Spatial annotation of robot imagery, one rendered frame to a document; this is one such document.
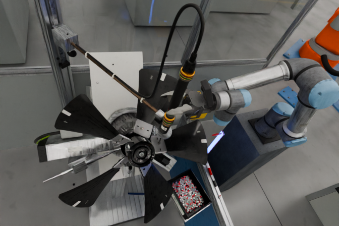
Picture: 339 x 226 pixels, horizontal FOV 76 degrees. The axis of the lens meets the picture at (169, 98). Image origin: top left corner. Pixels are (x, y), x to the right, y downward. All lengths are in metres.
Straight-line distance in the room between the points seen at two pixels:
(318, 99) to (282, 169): 1.94
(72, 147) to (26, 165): 1.31
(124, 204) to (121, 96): 1.15
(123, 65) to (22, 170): 1.53
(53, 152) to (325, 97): 1.14
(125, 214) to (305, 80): 1.63
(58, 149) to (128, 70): 0.48
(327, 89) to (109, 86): 0.94
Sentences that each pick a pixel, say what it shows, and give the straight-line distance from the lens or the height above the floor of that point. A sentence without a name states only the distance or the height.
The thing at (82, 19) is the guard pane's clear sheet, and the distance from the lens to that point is 1.34.
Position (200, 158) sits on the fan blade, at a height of 1.14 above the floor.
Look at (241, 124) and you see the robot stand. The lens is 1.52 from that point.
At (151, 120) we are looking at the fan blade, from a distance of 0.94.
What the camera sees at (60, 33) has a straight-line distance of 1.12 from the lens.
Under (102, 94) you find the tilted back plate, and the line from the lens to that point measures 1.13.
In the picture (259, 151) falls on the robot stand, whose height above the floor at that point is 1.00.
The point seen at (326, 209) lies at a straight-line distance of 2.84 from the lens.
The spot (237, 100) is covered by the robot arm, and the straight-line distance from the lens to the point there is 0.87.
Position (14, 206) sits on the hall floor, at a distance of 2.26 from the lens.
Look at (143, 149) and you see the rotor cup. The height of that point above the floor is 1.23.
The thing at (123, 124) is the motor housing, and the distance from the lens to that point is 1.06.
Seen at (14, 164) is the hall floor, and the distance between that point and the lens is 2.39.
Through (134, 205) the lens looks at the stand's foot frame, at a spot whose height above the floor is 0.08.
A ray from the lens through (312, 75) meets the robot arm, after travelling 1.05.
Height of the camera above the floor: 2.08
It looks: 49 degrees down
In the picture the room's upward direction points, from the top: 20 degrees clockwise
